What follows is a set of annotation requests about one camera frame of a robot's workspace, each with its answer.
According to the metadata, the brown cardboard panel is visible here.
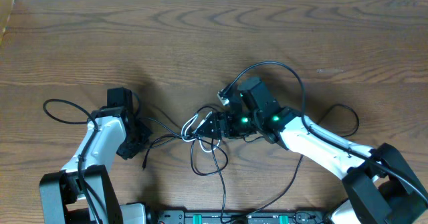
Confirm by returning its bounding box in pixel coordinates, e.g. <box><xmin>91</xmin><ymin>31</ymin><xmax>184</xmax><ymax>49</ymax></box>
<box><xmin>0</xmin><ymin>0</ymin><xmax>15</xmax><ymax>41</ymax></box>

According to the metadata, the white USB cable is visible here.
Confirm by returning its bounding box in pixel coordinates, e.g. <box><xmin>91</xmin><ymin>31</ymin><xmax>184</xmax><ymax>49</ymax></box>
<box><xmin>180</xmin><ymin>111</ymin><xmax>222</xmax><ymax>153</ymax></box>

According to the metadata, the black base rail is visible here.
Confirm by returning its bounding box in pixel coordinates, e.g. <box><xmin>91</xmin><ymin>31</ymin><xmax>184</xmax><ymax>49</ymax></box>
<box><xmin>120</xmin><ymin>202</ymin><xmax>335</xmax><ymax>224</ymax></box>

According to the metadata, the black right camera cable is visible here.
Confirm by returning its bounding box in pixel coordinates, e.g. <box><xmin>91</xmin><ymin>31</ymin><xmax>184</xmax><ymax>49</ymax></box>
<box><xmin>222</xmin><ymin>61</ymin><xmax>428</xmax><ymax>205</ymax></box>

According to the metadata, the black USB cable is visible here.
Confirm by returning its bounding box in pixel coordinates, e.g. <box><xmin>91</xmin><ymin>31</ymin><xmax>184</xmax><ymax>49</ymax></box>
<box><xmin>140</xmin><ymin>103</ymin><xmax>360</xmax><ymax>224</ymax></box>

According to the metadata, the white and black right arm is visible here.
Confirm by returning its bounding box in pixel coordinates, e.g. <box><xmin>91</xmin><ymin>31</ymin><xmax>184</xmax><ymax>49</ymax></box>
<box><xmin>195</xmin><ymin>77</ymin><xmax>427</xmax><ymax>223</ymax></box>

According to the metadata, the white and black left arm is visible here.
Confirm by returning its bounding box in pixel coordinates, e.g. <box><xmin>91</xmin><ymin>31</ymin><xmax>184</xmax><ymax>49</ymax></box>
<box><xmin>39</xmin><ymin>102</ymin><xmax>150</xmax><ymax>223</ymax></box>

